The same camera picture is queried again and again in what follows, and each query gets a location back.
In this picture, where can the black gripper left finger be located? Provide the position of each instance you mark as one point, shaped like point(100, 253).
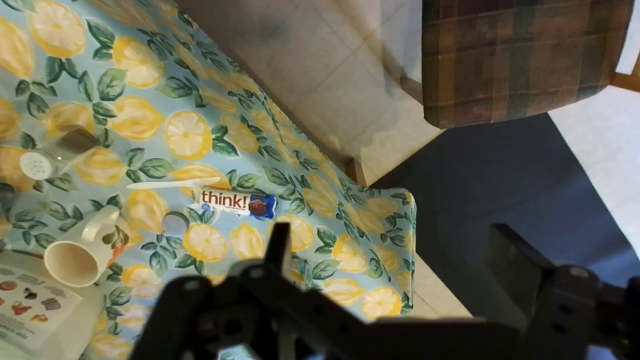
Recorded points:
point(201, 312)

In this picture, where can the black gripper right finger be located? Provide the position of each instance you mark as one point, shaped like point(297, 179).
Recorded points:
point(572, 312)

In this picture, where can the think snack bar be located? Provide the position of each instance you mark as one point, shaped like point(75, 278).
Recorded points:
point(233, 200)

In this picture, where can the small clear round lid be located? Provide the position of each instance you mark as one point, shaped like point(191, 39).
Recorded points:
point(175, 225)

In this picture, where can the cream ceramic mug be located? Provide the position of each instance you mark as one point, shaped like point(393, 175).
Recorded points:
point(73, 263)

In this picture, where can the dark floor rug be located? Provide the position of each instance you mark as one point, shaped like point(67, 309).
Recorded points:
point(506, 180)

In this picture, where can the white plastic bin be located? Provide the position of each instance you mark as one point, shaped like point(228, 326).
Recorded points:
point(32, 312)

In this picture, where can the lemon print tablecloth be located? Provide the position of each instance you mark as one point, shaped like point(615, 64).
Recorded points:
point(201, 86)

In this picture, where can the wooden lattice back chair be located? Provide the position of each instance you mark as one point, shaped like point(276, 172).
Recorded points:
point(626, 80)

